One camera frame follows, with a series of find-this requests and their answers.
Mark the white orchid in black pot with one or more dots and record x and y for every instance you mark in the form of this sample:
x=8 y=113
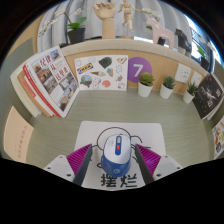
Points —
x=204 y=61
x=76 y=35
x=150 y=12

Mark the colourful illustrated book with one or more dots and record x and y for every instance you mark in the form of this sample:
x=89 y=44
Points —
x=219 y=138

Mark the wooden hand model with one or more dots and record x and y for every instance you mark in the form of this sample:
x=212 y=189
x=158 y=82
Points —
x=107 y=20

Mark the thick white book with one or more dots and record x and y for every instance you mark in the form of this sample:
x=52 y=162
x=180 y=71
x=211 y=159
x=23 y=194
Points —
x=18 y=88

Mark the white mouse pad with drawing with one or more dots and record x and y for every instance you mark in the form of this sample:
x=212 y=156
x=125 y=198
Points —
x=146 y=131

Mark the black horse figurine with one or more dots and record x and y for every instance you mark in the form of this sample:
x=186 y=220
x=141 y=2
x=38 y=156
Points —
x=182 y=40

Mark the tan book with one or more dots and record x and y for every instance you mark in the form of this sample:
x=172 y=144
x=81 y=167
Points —
x=28 y=93

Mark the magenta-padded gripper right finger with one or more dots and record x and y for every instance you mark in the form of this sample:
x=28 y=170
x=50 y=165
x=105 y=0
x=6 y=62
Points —
x=166 y=165

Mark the white book with photo cover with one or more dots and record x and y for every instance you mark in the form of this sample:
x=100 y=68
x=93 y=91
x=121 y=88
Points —
x=55 y=80

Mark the purple round number sign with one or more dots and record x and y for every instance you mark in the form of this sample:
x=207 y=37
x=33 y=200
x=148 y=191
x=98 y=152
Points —
x=138 y=66

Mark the grey curtain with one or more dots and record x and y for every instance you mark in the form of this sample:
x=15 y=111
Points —
x=90 y=20

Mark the blue and white computer mouse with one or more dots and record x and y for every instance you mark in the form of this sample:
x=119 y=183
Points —
x=115 y=160

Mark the dark-framed window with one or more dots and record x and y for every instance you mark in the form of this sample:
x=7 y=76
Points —
x=200 y=33

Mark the beige book with red text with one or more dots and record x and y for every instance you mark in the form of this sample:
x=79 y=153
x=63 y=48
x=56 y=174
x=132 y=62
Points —
x=18 y=136

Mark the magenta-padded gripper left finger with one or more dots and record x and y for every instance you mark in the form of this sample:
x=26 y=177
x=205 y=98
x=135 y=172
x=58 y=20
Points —
x=58 y=166

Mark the pink horse figurine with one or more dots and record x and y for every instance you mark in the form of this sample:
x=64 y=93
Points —
x=161 y=33

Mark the black cover book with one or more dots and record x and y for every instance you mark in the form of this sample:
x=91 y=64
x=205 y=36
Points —
x=206 y=96

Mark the small succulent in white pot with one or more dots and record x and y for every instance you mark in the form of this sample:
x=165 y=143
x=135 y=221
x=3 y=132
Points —
x=145 y=90
x=166 y=92
x=188 y=97

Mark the white sticker sheet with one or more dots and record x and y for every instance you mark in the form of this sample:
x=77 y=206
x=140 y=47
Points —
x=100 y=73

